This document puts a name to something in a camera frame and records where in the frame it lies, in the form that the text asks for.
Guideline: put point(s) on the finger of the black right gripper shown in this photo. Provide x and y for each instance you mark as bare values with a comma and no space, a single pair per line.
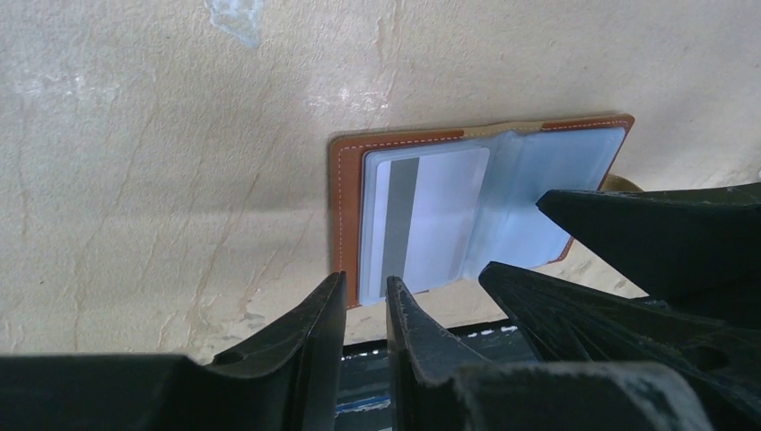
563,321
698,250

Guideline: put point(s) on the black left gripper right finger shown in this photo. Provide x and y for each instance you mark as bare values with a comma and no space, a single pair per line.
439,383

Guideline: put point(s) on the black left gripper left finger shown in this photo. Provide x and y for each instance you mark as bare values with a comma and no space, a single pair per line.
284,377

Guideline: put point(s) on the brown leather card holder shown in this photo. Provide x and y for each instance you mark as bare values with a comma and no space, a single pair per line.
527,159

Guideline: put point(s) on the white card with grey stripe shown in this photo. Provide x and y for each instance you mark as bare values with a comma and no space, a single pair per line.
419,211

